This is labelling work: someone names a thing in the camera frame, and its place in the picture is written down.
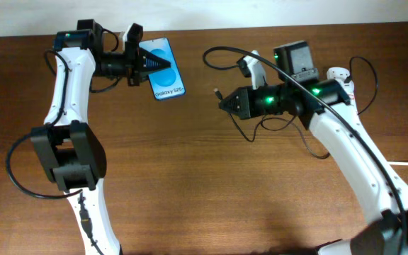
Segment black charger plug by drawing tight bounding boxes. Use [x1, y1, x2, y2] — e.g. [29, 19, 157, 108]
[344, 75, 353, 84]

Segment white power strip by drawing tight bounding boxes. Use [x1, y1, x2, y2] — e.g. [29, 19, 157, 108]
[327, 67, 355, 101]

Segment blue smartphone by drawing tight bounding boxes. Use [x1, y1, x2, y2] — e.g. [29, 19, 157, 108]
[140, 38, 186, 101]

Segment black USB charging cable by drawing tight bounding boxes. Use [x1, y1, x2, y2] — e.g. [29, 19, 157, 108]
[213, 55, 380, 160]

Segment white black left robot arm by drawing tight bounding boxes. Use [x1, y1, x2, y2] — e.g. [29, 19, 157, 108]
[30, 19, 171, 255]

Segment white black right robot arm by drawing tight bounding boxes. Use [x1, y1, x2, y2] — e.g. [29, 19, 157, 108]
[219, 41, 408, 254]

